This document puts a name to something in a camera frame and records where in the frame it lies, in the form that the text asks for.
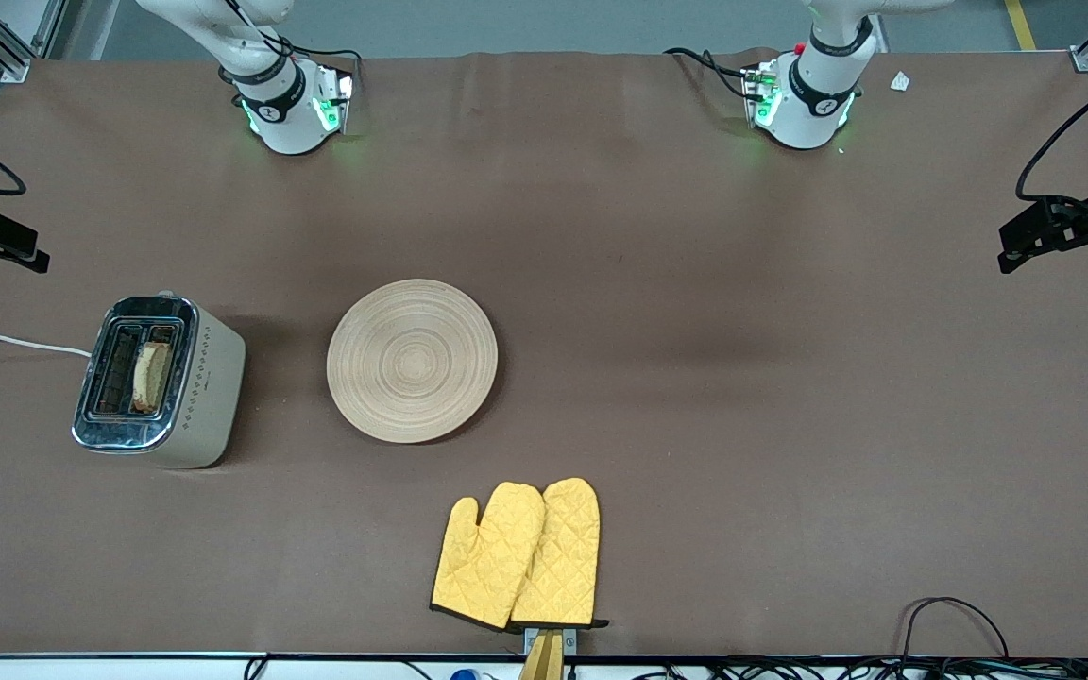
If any slice of toast bread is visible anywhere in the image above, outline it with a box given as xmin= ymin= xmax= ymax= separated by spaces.
xmin=131 ymin=340 xmax=174 ymax=417

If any round wooden plate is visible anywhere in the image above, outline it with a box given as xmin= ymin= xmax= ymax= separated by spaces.
xmin=326 ymin=279 xmax=500 ymax=445

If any cream and chrome toaster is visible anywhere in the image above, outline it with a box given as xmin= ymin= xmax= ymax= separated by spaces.
xmin=72 ymin=293 xmax=247 ymax=470

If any brown table cover sheet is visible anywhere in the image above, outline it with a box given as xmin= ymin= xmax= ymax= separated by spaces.
xmin=0 ymin=47 xmax=1088 ymax=658

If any yellow quilted oven mitt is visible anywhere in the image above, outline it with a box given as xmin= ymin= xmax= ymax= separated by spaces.
xmin=430 ymin=482 xmax=546 ymax=632
xmin=510 ymin=477 xmax=602 ymax=629

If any white toaster power cord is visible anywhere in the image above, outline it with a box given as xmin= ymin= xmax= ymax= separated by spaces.
xmin=0 ymin=333 xmax=94 ymax=360

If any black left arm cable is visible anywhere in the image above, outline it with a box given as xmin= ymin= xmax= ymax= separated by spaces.
xmin=1016 ymin=64 xmax=1088 ymax=202

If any black looped cable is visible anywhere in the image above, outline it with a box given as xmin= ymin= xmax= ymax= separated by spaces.
xmin=901 ymin=596 xmax=1011 ymax=662

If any black left base cable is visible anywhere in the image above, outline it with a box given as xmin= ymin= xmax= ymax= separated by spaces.
xmin=665 ymin=46 xmax=755 ymax=101

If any black base cable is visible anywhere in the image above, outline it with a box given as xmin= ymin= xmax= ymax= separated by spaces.
xmin=665 ymin=46 xmax=755 ymax=101
xmin=275 ymin=38 xmax=363 ymax=67

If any black right base cable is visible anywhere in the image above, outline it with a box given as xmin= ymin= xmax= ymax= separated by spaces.
xmin=275 ymin=38 xmax=363 ymax=67

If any black cable bundle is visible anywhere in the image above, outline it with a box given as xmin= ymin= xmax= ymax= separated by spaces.
xmin=634 ymin=655 xmax=1088 ymax=680

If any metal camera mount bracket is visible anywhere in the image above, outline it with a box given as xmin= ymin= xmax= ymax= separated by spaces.
xmin=518 ymin=626 xmax=579 ymax=680

